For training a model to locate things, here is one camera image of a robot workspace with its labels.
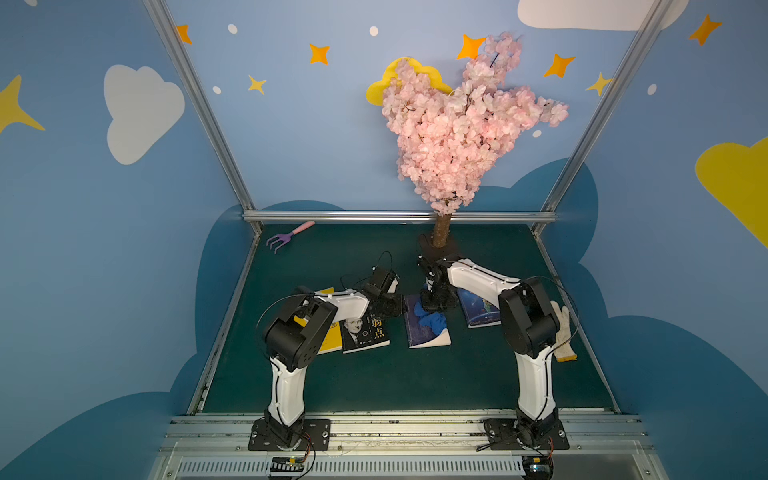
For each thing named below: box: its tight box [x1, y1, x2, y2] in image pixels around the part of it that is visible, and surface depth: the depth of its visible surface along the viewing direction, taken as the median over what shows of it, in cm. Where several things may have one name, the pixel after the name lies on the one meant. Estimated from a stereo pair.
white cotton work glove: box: [550, 301, 577, 362], surface depth 92 cm
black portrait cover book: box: [340, 307, 391, 355], surface depth 92 cm
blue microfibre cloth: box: [414, 301, 447, 336], surface depth 92 cm
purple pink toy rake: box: [266, 221, 316, 254], surface depth 117 cm
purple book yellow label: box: [403, 294, 452, 349], surface depth 92 cm
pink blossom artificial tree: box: [382, 31, 569, 262], surface depth 74 cm
